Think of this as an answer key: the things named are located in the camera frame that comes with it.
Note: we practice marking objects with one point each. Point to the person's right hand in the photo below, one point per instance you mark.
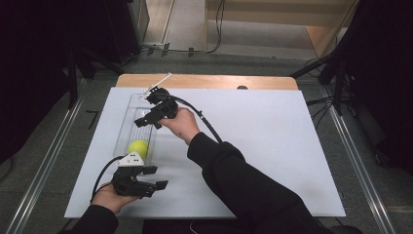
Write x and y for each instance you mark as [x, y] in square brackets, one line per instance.
[181, 125]

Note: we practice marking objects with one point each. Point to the person's left hand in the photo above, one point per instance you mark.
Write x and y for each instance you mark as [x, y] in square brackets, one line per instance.
[108, 200]

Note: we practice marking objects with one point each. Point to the white board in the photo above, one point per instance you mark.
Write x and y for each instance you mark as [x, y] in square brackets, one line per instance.
[266, 136]

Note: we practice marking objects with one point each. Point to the person's dark clothing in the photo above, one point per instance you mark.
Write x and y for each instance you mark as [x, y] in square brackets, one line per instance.
[175, 226]

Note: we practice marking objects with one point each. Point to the black metal stand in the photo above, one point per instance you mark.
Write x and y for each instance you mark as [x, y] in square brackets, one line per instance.
[72, 81]
[334, 71]

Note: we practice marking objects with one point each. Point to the aluminium floor rail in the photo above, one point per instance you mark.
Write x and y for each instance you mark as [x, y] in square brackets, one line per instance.
[357, 156]
[48, 159]

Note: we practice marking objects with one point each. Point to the clear plastic container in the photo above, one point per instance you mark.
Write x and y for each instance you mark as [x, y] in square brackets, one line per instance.
[139, 133]

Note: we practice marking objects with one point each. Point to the yellow tennis ball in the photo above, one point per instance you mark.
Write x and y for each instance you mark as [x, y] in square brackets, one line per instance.
[139, 148]

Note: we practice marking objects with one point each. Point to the black curtain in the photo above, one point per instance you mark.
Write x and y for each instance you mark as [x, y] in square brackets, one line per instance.
[383, 81]
[29, 71]

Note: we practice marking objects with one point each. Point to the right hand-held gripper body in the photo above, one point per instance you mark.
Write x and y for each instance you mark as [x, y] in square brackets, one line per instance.
[164, 104]

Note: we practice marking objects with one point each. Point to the light wooden furniture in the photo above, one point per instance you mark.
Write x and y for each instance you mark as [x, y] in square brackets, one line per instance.
[279, 13]

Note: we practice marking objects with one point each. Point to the wooden table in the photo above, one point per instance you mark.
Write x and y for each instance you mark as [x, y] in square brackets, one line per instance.
[211, 80]

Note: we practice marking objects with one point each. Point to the dark cabinet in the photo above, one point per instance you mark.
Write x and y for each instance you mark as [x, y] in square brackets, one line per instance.
[130, 26]

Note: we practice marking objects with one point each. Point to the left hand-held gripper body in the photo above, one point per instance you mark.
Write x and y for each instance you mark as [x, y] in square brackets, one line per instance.
[128, 182]

